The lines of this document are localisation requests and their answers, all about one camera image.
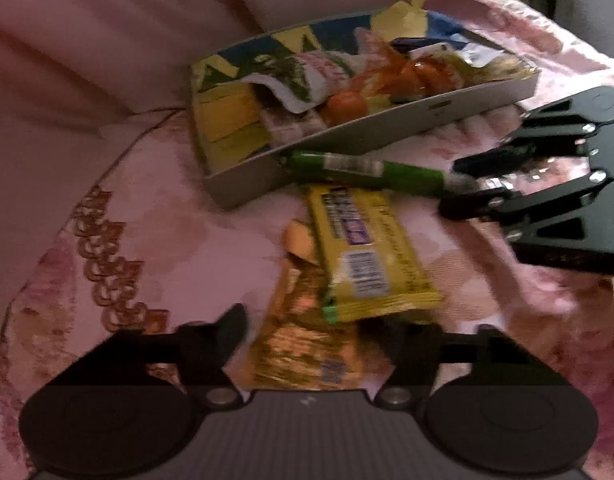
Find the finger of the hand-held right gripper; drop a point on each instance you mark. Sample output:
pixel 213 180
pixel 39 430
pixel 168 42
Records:
pixel 537 205
pixel 537 147

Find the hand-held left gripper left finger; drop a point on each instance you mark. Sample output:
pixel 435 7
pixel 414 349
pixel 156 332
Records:
pixel 227 332

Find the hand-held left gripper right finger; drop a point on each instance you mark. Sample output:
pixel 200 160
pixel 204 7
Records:
pixel 412 352

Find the golden snack packet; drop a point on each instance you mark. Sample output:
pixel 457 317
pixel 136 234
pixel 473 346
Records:
pixel 297 345

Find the beige cracker packet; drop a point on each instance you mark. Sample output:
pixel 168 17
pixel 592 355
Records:
pixel 502 67

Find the yellow snack packet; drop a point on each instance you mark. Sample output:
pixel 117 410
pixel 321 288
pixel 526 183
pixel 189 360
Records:
pixel 367 260

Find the grey shallow cardboard box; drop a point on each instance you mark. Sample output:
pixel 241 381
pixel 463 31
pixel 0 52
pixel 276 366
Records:
pixel 387 132

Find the orange snack packet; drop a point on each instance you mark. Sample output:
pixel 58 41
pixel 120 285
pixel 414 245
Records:
pixel 392 82

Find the green marker pen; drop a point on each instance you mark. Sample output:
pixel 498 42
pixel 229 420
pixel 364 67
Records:
pixel 367 167

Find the clear packet of bars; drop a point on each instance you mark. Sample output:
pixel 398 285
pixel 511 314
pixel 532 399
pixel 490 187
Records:
pixel 292 122

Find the green vegetable snack pouch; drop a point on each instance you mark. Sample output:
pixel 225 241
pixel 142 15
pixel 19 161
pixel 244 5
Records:
pixel 297 72

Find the pink floral bedsheet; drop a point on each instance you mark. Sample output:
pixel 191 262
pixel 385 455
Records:
pixel 187 240

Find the pink bed curtain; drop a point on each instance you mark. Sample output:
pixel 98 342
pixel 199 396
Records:
pixel 112 25

